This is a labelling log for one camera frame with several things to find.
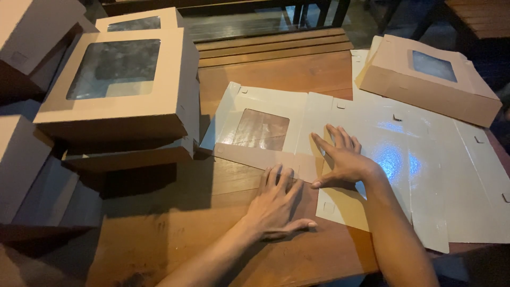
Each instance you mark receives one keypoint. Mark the person's right hand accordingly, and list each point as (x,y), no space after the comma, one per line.
(348,163)

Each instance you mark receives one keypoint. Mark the person's left hand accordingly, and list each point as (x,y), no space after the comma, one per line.
(273,211)

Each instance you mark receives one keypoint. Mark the half-closed window cardboard box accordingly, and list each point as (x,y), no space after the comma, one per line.
(398,83)

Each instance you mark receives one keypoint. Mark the folded brown cardboard box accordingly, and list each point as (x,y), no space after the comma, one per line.
(36,32)
(67,199)
(131,157)

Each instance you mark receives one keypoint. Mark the large folded window cardboard box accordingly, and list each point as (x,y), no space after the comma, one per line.
(171,79)

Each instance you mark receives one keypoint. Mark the dark wooden bench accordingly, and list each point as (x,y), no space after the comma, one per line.
(239,16)

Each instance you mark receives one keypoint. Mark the slatted wooden table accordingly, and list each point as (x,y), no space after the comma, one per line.
(482,18)

